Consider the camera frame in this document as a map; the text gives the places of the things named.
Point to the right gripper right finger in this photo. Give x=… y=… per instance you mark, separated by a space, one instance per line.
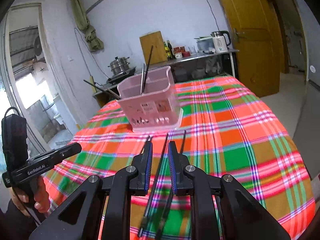
x=221 y=208

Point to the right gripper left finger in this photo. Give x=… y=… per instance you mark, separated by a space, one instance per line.
x=100 y=207

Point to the black chopstick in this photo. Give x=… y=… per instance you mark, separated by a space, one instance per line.
x=164 y=214
x=145 y=219
x=106 y=90

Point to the steel kitchen counter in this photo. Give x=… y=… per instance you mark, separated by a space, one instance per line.
x=202 y=65

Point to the left hand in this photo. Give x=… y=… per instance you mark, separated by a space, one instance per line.
x=41 y=197

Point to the black chopstick on table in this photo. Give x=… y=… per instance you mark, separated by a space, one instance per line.
x=164 y=214

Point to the plaid tablecloth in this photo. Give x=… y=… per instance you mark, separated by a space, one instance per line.
x=225 y=129

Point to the light bamboo chopstick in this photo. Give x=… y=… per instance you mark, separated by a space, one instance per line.
x=149 y=139

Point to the induction cooker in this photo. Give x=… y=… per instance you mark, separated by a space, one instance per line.
x=122 y=76

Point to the pink plastic utensil basket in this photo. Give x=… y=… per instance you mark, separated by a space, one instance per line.
x=156 y=108

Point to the stainless steel steamer pot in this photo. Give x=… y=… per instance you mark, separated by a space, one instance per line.
x=119 y=65

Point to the green hanging cloth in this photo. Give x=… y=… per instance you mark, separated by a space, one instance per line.
x=84 y=25

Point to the grey utensil in basket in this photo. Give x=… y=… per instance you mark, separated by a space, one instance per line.
x=142 y=78

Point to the dark chopstick in basket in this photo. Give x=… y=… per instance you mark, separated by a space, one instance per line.
x=145 y=71

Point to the red seasoning jar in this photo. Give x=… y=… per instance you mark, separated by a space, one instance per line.
x=179 y=52

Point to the white electric kettle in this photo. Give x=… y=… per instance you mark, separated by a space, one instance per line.
x=221 y=40

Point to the dark oil bottle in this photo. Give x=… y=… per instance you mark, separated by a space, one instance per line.
x=171 y=50

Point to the wooden cutting board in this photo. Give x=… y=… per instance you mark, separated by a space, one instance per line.
x=153 y=48

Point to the wooden door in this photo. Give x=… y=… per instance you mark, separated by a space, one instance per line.
x=256 y=35

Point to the silver refrigerator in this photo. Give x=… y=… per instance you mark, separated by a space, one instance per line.
x=312 y=31

